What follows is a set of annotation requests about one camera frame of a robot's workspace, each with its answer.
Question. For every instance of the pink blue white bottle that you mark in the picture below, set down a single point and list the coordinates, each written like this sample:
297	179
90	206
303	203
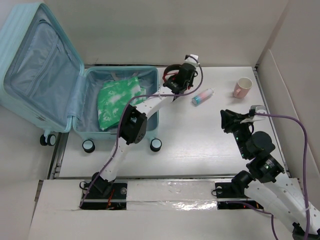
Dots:
203	96

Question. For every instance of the aluminium rail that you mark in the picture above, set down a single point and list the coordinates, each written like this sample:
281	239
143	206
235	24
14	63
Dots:
156	177

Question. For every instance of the green white cloth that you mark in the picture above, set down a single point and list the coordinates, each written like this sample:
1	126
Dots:
112	99

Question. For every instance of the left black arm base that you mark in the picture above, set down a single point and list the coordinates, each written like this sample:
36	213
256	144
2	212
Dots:
115	200

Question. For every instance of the red black headphones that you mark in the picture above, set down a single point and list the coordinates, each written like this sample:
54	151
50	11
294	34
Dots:
171	72

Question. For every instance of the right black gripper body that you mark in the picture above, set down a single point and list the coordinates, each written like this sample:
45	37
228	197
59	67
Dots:
240	132

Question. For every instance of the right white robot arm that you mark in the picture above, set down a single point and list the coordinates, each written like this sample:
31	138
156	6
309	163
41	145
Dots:
265	180

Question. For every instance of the pink ceramic mug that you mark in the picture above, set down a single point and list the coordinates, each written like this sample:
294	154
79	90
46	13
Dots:
242	87

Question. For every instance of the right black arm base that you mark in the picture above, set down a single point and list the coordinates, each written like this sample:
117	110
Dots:
228	199

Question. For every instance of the light blue hard-shell suitcase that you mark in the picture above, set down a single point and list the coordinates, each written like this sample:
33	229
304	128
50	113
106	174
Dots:
44	80

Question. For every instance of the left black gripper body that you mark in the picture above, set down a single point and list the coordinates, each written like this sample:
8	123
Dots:
189	83

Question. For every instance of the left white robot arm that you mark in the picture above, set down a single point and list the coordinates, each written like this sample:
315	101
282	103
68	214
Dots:
133	124

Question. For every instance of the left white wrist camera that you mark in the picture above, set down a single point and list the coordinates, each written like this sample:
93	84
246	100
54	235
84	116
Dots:
192	59

